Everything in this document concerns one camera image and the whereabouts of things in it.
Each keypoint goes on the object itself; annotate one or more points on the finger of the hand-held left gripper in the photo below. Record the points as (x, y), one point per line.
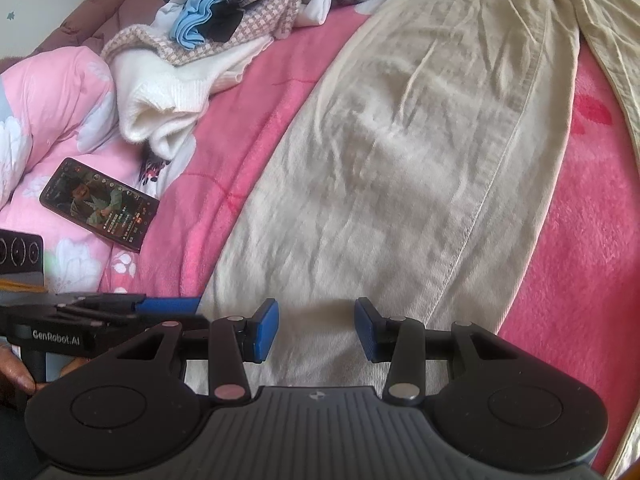
(170, 306)

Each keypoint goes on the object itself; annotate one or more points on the person's left hand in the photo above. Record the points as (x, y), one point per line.
(12, 370)

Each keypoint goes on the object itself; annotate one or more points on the light blue garment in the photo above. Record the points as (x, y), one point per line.
(195, 20)

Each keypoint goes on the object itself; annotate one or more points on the dark grey garment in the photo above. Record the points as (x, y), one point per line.
(225, 25)

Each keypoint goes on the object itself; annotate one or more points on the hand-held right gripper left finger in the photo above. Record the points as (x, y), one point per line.
(265, 330)

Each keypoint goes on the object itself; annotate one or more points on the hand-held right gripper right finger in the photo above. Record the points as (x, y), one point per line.
(365, 330)

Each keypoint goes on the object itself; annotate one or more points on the beige pants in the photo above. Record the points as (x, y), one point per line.
(400, 160)

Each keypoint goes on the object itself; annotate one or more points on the black smartphone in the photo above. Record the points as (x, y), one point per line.
(100, 205)

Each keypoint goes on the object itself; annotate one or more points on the pink flowered quilt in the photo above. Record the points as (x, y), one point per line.
(60, 110)

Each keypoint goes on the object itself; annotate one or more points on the pile of mixed clothes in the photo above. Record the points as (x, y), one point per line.
(165, 90)

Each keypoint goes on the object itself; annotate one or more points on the pink floral blanket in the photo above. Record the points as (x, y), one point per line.
(575, 260)

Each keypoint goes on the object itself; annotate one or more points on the pink houndstooth garment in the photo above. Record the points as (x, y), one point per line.
(265, 15)

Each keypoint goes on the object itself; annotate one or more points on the person's black clothing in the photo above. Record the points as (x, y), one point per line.
(12, 440)

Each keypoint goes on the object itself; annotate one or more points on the mauve quilt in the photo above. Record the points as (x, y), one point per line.
(100, 15)

